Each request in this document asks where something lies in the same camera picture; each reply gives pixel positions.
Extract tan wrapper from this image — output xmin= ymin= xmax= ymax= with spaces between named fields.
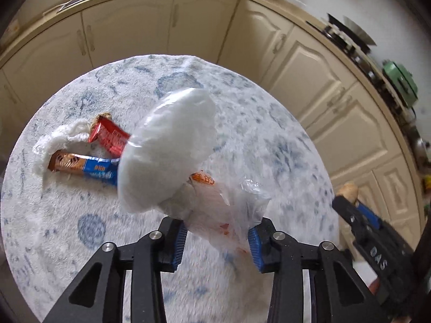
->
xmin=337 ymin=182 xmax=359 ymax=206

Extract white plastic wrapper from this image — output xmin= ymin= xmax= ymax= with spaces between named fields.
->
xmin=33 ymin=122 xmax=92 ymax=173

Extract green electric cooker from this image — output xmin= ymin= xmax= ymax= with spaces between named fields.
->
xmin=382 ymin=60 xmax=420 ymax=108

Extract steel pan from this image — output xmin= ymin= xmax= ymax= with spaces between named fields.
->
xmin=342 ymin=14 xmax=377 ymax=52

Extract steel wok black handle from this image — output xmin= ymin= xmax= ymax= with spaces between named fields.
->
xmin=412 ymin=126 xmax=431 ymax=165

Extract cream base cabinets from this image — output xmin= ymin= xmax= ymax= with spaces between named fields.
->
xmin=0 ymin=0 xmax=431 ymax=243

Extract brown blue snack wrapper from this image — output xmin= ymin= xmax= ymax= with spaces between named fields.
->
xmin=48 ymin=150 xmax=120 ymax=188

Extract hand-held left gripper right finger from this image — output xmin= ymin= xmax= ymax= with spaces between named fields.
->
xmin=247 ymin=218 xmax=388 ymax=323

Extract red snack wrapper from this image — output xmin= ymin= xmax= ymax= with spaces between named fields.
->
xmin=88 ymin=114 xmax=131 ymax=157

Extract black gas stove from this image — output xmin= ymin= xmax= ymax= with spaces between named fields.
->
xmin=305 ymin=18 xmax=409 ymax=115

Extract round table with patterned cloth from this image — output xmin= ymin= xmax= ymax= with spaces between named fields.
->
xmin=0 ymin=54 xmax=340 ymax=323

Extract clear plastic bag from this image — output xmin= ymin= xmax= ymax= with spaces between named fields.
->
xmin=119 ymin=87 xmax=272 ymax=258

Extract black induction cooker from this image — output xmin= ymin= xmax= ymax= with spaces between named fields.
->
xmin=326 ymin=13 xmax=349 ymax=34

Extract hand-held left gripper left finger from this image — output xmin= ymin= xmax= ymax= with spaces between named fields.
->
xmin=42 ymin=217 xmax=189 ymax=323

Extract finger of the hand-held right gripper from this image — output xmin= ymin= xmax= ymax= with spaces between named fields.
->
xmin=357 ymin=203 xmax=384 ymax=227
xmin=332 ymin=196 xmax=362 ymax=239

